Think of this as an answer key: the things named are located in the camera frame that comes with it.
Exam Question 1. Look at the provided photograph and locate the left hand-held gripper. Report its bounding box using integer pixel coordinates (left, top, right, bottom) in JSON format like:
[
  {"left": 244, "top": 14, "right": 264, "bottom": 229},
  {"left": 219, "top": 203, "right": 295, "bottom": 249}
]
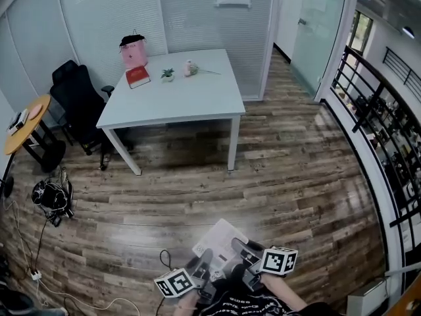
[{"left": 153, "top": 248, "right": 218, "bottom": 305}]

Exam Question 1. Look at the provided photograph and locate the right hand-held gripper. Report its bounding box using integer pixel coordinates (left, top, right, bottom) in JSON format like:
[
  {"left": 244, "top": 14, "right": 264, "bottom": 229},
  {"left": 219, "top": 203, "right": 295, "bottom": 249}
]
[{"left": 230, "top": 237, "right": 299, "bottom": 293}]

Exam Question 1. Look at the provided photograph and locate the white card with pink print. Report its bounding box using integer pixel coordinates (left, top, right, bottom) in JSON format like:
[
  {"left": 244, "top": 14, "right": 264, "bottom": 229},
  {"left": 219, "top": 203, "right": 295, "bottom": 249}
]
[{"left": 191, "top": 218, "right": 250, "bottom": 278}]

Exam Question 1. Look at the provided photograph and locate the person's left forearm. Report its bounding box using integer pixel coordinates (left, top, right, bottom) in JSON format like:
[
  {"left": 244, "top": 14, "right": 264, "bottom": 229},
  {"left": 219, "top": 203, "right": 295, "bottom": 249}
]
[{"left": 178, "top": 293, "right": 199, "bottom": 311}]

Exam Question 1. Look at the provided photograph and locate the person's right forearm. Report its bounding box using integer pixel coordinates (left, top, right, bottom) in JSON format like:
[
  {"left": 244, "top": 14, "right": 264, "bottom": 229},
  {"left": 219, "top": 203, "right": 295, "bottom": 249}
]
[{"left": 262, "top": 276, "right": 309, "bottom": 313}]

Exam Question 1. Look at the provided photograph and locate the person's black printed shirt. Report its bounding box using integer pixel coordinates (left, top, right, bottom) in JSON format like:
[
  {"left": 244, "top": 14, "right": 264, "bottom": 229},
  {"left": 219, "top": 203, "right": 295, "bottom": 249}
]
[{"left": 196, "top": 273, "right": 338, "bottom": 316}]

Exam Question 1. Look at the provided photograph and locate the white table leg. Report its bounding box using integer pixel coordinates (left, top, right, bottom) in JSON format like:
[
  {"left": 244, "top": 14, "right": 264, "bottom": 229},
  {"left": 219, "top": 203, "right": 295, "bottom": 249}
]
[
  {"left": 227, "top": 117, "right": 241, "bottom": 172},
  {"left": 101, "top": 127, "right": 143, "bottom": 176}
]

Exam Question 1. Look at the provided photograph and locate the white floor cabinet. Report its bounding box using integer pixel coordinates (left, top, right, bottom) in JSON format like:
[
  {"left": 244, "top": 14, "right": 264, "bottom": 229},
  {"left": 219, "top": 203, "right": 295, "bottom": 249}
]
[{"left": 347, "top": 280, "right": 391, "bottom": 316}]

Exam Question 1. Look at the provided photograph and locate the black backpack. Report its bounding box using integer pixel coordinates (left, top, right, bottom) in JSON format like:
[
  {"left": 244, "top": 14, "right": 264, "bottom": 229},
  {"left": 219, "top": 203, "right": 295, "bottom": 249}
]
[{"left": 32, "top": 175, "right": 75, "bottom": 221}]

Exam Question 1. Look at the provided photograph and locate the pink flower bouquet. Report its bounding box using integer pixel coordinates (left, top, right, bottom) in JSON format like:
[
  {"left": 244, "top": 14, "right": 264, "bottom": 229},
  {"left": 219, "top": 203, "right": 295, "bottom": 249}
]
[{"left": 183, "top": 59, "right": 222, "bottom": 78}]

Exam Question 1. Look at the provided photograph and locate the blue-grey seat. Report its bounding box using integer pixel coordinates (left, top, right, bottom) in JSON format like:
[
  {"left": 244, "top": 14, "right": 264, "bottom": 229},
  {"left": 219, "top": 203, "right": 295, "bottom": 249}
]
[{"left": 0, "top": 290, "right": 68, "bottom": 316}]

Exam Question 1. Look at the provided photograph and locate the black metal railing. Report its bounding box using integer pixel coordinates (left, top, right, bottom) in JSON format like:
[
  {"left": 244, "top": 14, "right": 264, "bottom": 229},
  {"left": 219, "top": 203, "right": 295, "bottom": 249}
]
[{"left": 330, "top": 44, "right": 421, "bottom": 230}]

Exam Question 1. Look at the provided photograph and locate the red hardcover book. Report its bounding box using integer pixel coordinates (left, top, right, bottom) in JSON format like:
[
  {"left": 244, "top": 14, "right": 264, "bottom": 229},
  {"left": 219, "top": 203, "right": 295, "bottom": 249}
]
[{"left": 125, "top": 65, "right": 152, "bottom": 90}]

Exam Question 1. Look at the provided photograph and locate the black office chair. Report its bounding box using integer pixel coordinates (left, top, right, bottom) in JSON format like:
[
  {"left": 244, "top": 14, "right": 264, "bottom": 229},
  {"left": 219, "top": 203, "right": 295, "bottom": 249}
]
[{"left": 49, "top": 59, "right": 134, "bottom": 172}]

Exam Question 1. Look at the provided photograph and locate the pink paper bag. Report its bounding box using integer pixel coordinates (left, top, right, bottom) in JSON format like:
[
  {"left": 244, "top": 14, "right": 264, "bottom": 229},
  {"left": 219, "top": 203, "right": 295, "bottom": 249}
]
[{"left": 120, "top": 29, "right": 148, "bottom": 70}]

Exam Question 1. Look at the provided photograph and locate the round wooden side table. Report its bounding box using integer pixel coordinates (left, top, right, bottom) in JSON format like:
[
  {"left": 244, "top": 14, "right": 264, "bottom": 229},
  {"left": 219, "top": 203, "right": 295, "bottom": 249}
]
[{"left": 3, "top": 93, "right": 66, "bottom": 174}]

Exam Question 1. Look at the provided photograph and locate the frosted glass door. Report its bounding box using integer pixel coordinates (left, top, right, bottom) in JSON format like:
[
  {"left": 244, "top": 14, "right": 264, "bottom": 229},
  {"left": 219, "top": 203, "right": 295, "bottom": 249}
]
[{"left": 291, "top": 0, "right": 349, "bottom": 95}]

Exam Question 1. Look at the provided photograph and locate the white desktop device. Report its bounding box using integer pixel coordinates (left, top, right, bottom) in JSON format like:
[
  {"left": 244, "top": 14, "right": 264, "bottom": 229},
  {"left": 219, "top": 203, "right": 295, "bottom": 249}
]
[{"left": 6, "top": 109, "right": 30, "bottom": 136}]

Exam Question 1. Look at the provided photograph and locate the white paper on door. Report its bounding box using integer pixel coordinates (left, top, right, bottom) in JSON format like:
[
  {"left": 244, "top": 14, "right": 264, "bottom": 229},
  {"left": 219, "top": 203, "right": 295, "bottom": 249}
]
[{"left": 304, "top": 0, "right": 327, "bottom": 13}]

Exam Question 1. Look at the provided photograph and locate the black looped cable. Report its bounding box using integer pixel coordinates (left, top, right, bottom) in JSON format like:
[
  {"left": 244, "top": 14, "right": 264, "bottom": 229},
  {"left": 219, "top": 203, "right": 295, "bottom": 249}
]
[{"left": 159, "top": 249, "right": 172, "bottom": 270}]

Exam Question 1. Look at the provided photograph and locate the white floor cable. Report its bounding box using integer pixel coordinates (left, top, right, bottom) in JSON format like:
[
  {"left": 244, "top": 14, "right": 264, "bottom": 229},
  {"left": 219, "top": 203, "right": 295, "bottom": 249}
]
[{"left": 2, "top": 199, "right": 138, "bottom": 313}]

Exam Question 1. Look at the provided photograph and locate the black floor cable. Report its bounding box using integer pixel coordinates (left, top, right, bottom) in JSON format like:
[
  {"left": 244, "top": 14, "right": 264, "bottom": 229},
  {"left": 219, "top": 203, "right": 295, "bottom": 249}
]
[{"left": 34, "top": 218, "right": 51, "bottom": 273}]

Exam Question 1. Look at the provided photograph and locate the black drawstring pouch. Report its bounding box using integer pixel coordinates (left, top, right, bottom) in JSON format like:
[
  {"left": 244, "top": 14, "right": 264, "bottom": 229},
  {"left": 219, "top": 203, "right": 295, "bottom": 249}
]
[{"left": 118, "top": 34, "right": 147, "bottom": 48}]

